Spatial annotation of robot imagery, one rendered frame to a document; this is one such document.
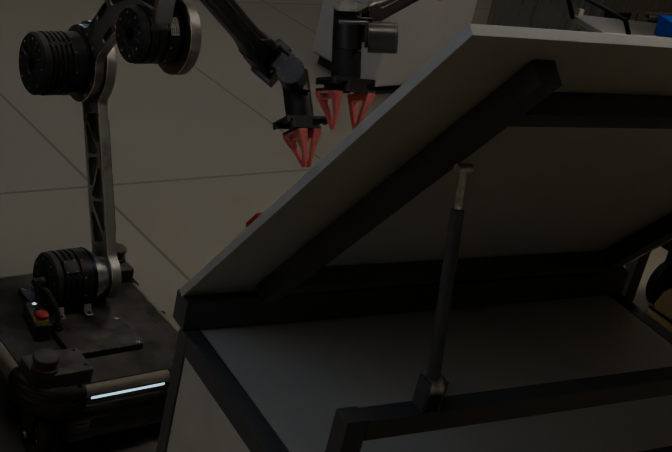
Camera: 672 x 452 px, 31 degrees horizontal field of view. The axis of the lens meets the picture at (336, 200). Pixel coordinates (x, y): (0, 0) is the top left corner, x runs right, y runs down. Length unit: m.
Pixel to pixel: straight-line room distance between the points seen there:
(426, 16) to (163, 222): 2.51
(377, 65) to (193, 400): 4.33
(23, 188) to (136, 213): 0.44
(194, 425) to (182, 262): 2.04
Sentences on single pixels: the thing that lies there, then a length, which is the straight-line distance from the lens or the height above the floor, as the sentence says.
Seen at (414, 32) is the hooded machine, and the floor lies 0.37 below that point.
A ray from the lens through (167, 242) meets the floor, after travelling 4.48.
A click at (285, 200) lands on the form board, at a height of 1.22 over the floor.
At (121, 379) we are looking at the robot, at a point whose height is 0.24.
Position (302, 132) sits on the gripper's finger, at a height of 1.17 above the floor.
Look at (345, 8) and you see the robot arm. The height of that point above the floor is 1.44.
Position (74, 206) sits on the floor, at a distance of 4.64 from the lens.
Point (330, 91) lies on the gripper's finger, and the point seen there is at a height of 1.30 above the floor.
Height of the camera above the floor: 2.01
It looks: 23 degrees down
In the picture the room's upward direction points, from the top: 14 degrees clockwise
